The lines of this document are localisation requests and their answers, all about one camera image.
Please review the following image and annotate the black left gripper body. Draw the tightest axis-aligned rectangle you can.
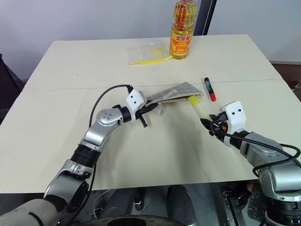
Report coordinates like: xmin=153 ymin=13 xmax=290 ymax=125
xmin=135 ymin=106 xmax=149 ymax=129

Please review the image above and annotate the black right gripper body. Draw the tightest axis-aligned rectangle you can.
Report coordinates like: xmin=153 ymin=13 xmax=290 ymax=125
xmin=210 ymin=112 xmax=230 ymax=143

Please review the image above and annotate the yellow highlighter pen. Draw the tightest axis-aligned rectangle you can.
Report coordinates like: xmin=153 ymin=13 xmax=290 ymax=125
xmin=188 ymin=95 xmax=209 ymax=120

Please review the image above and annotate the grey grid pencil pouch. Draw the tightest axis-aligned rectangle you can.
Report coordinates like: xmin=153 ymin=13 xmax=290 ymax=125
xmin=145 ymin=81 xmax=204 ymax=116

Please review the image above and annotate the red marker pen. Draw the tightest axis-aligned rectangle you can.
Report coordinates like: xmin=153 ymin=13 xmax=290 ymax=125
xmin=203 ymin=77 xmax=217 ymax=102

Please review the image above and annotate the clear yellow-zip plastic bag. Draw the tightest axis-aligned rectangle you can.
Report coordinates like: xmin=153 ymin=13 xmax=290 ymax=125
xmin=127 ymin=40 xmax=174 ymax=66

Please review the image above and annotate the yellow cooking oil bottle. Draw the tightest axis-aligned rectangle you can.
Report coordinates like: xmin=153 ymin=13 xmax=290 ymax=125
xmin=169 ymin=0 xmax=197 ymax=60

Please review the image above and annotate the brown box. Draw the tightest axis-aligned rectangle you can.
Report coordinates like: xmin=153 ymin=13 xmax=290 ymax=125
xmin=270 ymin=60 xmax=301 ymax=95

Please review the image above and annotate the dark rounded shape under table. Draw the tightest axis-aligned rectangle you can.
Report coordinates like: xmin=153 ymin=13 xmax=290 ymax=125
xmin=101 ymin=188 xmax=146 ymax=219
xmin=164 ymin=185 xmax=197 ymax=226

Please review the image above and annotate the black vertical pole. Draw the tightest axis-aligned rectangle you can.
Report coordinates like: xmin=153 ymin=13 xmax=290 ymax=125
xmin=194 ymin=0 xmax=217 ymax=36

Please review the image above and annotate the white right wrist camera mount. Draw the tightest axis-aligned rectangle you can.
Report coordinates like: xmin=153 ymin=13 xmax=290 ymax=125
xmin=219 ymin=101 xmax=247 ymax=135

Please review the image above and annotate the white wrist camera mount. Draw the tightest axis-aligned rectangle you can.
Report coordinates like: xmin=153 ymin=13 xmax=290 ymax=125
xmin=219 ymin=101 xmax=247 ymax=135
xmin=125 ymin=88 xmax=148 ymax=122

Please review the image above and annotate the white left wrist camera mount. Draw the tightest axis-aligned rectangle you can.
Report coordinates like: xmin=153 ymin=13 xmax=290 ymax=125
xmin=125 ymin=88 xmax=148 ymax=122

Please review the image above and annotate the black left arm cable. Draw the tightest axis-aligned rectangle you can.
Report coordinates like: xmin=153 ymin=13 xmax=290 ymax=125
xmin=67 ymin=84 xmax=134 ymax=224

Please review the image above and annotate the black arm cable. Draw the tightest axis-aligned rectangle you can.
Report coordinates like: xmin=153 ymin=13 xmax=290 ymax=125
xmin=67 ymin=84 xmax=134 ymax=224
xmin=210 ymin=122 xmax=301 ymax=178

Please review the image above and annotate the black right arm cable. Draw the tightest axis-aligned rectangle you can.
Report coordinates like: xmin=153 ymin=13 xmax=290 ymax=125
xmin=210 ymin=122 xmax=301 ymax=178

